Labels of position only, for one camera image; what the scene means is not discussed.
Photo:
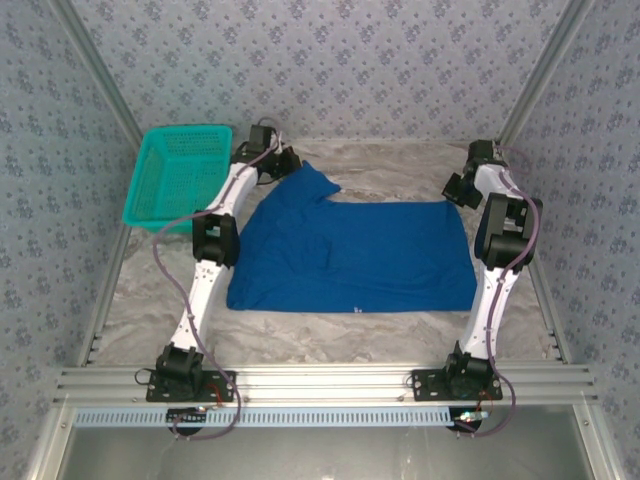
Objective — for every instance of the teal plastic basket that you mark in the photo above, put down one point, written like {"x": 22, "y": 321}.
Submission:
{"x": 160, "y": 226}

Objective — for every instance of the small black controller board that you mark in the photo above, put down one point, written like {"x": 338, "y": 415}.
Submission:
{"x": 467, "y": 420}
{"x": 187, "y": 417}

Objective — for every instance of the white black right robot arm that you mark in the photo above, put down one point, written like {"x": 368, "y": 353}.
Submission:
{"x": 492, "y": 300}

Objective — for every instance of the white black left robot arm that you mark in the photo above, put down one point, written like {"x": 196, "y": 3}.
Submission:
{"x": 200, "y": 300}

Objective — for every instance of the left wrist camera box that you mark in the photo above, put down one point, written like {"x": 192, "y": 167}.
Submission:
{"x": 277, "y": 142}

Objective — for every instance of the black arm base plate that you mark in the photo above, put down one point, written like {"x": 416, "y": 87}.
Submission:
{"x": 425, "y": 390}
{"x": 157, "y": 392}

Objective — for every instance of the grey metal panel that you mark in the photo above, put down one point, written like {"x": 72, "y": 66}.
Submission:
{"x": 325, "y": 455}

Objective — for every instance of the aluminium cross rail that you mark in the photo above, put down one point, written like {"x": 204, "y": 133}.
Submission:
{"x": 325, "y": 385}

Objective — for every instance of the blue t-shirt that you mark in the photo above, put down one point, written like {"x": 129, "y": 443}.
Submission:
{"x": 375, "y": 260}

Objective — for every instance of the aluminium frame post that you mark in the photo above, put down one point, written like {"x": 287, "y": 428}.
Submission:
{"x": 106, "y": 75}
{"x": 539, "y": 75}

